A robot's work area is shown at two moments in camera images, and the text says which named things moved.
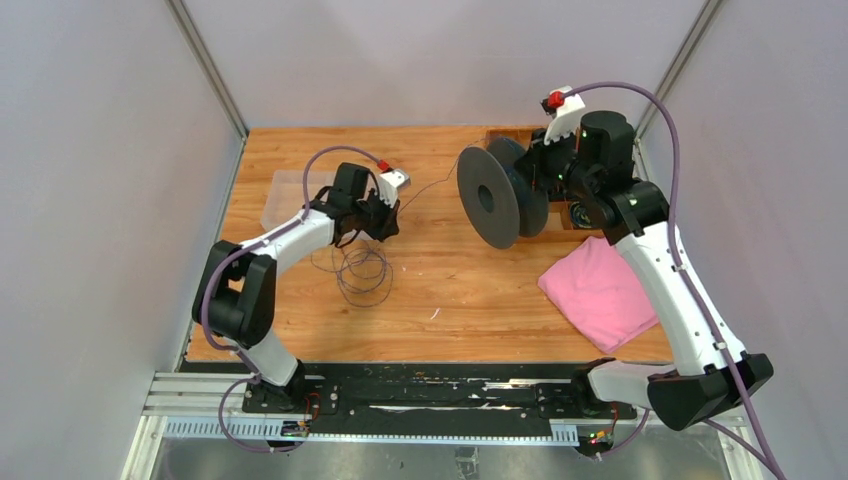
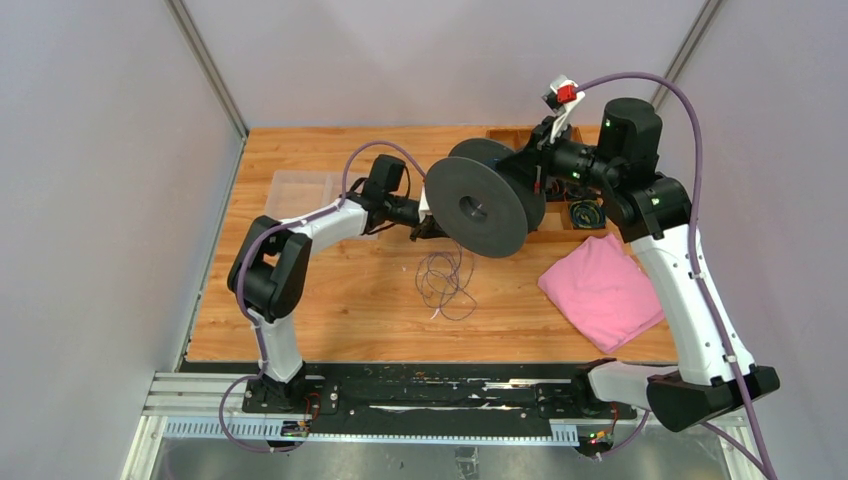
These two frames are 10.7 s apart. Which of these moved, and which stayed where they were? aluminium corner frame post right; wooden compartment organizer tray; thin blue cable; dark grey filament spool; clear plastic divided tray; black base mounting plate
Moved: thin blue cable; dark grey filament spool
Stayed: black base mounting plate; aluminium corner frame post right; wooden compartment organizer tray; clear plastic divided tray
